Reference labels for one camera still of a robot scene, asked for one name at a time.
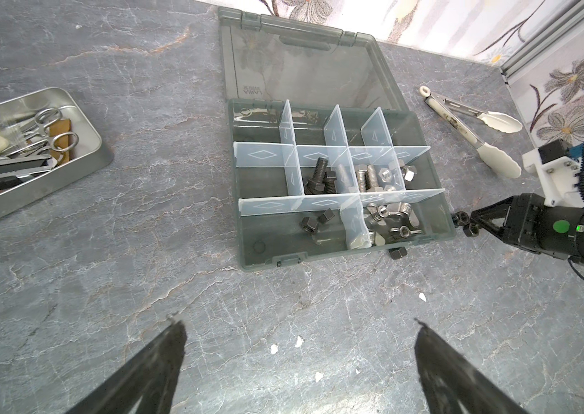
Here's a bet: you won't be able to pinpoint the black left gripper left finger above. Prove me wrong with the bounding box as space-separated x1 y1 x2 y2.
69 320 188 413

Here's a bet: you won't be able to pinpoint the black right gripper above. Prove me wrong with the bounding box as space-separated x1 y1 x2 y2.
470 193 584 259

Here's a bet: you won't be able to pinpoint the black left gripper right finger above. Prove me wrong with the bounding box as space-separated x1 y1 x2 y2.
415 322 525 413

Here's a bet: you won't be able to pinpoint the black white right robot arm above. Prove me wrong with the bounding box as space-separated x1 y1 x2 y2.
463 141 584 274

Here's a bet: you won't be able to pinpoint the cluster black hex nuts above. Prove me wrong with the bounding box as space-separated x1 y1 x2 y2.
451 210 479 238

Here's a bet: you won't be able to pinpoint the silver nuts in box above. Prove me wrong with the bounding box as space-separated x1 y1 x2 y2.
376 160 417 191

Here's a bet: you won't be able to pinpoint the wing nuts in box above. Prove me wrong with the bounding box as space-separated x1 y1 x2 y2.
364 202 424 247

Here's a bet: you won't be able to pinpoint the black nuts in box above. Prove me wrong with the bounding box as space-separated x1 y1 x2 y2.
301 209 335 234

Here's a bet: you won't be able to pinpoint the metal tongs with white tips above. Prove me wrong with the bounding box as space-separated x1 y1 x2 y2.
419 86 523 179

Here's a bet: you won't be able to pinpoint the small black nut by box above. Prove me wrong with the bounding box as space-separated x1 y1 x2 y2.
389 247 408 260

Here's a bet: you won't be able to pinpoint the silver bolts in box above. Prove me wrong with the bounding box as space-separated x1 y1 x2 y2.
334 165 383 193

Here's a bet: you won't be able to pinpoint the black bolts in box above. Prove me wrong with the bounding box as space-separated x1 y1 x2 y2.
304 157 338 195

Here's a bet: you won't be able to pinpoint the green plastic organizer box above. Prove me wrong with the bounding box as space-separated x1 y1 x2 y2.
218 7 455 271

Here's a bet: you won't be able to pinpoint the metal tray with tools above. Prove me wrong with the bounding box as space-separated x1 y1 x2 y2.
0 87 114 218

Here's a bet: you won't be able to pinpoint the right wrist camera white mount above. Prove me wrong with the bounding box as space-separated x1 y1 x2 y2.
523 140 584 207

